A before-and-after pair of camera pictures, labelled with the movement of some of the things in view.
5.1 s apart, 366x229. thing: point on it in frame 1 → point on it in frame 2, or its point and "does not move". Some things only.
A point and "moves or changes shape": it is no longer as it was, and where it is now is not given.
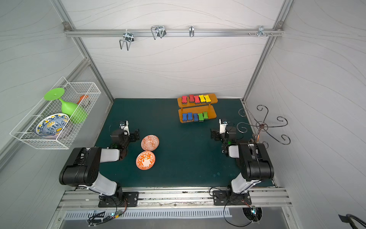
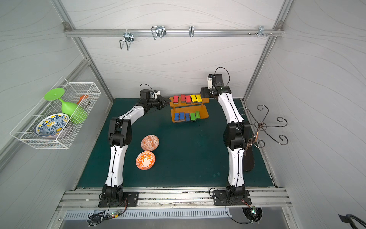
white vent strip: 96,214 does not move
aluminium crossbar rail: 68,32 does not move
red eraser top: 191,98 → 183,98
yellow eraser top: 202,98 → 193,98
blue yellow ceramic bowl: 52,125 does not move
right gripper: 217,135 → 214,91
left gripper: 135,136 → 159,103
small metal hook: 191,30 does not move
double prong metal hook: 128,37 does not move
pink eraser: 184,99 → 176,99
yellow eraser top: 207,98 → 198,98
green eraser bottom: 200,118 → 193,118
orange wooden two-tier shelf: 197,108 moves or changes shape
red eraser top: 197,99 → 188,99
